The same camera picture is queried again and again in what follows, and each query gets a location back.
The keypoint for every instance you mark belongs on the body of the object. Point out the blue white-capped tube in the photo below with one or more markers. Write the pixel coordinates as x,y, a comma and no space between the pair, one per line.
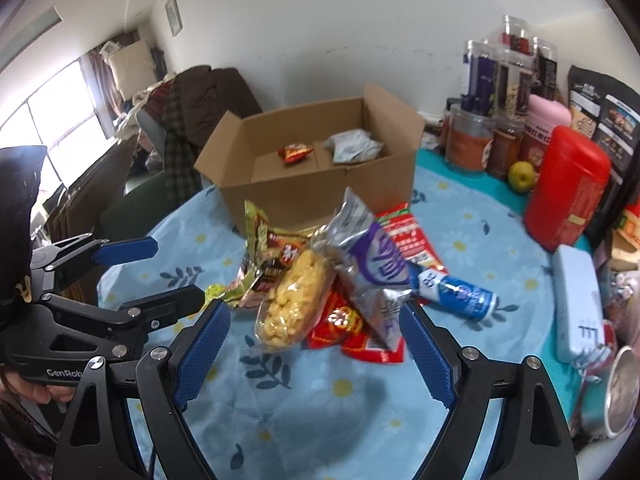
460,295

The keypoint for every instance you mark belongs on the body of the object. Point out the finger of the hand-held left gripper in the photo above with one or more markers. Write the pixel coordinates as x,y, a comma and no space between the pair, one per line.
127,250
175,302

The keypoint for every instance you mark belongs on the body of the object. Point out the black-label clear jar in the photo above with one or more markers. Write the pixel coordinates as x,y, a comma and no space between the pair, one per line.
545,67

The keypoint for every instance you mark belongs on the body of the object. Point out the dark green chair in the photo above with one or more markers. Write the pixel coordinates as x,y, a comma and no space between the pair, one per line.
150,205

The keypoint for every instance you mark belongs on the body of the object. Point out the person's patterned clothing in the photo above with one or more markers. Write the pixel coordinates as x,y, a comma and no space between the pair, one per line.
20,450

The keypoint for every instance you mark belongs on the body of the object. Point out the cream cloth bundle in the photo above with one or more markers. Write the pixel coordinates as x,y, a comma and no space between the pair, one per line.
130,67

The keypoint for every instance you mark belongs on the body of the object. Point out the purple-label clear jar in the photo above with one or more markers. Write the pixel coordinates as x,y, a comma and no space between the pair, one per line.
480,77

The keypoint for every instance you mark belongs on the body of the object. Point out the flat red green-striped packet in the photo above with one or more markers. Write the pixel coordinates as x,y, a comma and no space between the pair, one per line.
415,245

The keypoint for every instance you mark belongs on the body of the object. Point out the plaid cloth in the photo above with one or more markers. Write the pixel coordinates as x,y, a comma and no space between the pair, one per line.
177,135

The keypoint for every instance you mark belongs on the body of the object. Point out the clear yellow puffed snack packet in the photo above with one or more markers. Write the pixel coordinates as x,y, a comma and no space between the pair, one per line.
290,300

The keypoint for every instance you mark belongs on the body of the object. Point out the red plastic container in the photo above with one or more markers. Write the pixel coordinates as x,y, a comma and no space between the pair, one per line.
565,190

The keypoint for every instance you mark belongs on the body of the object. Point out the black printed bag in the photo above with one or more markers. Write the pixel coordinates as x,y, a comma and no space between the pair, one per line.
600,110

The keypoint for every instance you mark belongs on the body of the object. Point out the framed wall picture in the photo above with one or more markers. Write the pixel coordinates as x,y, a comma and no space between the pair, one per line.
172,12

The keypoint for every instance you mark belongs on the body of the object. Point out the window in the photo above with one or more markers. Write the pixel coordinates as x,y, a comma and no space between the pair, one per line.
55,115

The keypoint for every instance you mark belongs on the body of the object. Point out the white power strip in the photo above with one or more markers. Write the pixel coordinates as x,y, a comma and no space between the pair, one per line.
575,300

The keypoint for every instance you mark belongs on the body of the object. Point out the gold green snack packet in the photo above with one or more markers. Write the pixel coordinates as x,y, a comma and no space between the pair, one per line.
260,240

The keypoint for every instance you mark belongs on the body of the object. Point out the small red snack packet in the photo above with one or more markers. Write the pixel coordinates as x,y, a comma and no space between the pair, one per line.
295,154

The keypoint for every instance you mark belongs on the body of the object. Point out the dark brown jar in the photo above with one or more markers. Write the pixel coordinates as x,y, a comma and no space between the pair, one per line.
504,155

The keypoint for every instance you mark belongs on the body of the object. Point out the large brown cardboard box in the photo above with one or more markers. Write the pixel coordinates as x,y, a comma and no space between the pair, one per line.
300,195

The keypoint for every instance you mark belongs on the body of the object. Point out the clear jar red contents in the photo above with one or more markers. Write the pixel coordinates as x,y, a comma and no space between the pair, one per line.
517,35

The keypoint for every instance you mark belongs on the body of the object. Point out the metal tin can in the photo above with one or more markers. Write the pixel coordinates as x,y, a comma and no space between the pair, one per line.
625,390

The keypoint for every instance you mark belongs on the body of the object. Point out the person's left hand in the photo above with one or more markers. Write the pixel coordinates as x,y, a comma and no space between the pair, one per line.
35,392

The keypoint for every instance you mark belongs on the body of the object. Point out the red gold-print snack packet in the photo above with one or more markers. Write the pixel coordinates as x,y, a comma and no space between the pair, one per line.
340,325

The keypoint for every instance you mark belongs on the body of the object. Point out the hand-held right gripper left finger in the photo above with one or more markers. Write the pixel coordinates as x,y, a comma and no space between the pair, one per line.
205,350

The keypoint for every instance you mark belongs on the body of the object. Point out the green apple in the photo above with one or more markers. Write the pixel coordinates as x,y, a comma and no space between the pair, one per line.
522,177

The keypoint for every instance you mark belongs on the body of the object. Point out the silver purple snack packet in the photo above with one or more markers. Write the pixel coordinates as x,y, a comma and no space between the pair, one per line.
380,260

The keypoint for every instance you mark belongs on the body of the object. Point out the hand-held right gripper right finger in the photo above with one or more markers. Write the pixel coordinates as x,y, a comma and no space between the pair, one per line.
425,355

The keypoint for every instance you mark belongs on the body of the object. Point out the clear jar of beans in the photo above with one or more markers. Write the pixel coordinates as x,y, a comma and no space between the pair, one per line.
512,90

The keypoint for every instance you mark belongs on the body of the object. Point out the pink-lidded jar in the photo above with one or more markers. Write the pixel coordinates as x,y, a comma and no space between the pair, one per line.
545,125

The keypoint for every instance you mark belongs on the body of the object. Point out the dark brown jacket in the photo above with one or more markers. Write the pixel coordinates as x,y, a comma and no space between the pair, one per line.
215,95

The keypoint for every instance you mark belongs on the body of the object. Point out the grey crumpled snack packet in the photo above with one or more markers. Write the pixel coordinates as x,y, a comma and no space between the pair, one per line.
350,147

